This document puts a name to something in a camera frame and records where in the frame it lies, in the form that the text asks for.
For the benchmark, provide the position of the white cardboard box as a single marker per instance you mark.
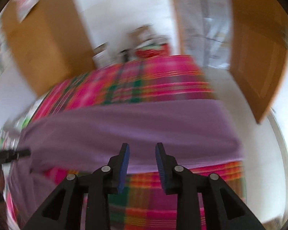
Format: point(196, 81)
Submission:
point(101, 56)

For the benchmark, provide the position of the white paper poster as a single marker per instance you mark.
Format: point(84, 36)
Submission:
point(26, 2)

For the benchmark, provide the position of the brown cardboard box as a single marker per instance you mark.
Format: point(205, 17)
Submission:
point(141, 34)

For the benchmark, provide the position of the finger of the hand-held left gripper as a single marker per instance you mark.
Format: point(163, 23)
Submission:
point(12, 154)

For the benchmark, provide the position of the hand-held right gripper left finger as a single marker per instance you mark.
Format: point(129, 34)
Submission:
point(123, 170)

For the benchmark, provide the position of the wooden wardrobe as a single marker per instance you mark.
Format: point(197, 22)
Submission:
point(45, 40)

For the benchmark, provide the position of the plastic-covered doorway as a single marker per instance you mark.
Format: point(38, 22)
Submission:
point(199, 24)

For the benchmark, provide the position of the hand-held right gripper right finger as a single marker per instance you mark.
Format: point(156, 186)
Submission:
point(161, 170)

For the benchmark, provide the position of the black air pump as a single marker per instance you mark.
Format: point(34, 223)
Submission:
point(125, 55)

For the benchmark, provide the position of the pink green plaid bed sheet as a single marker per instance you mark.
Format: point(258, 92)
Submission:
point(158, 76)

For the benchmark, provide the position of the purple fleece pants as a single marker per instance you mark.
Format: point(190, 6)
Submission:
point(134, 129)

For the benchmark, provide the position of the wooden door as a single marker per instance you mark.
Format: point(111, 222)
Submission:
point(259, 52)

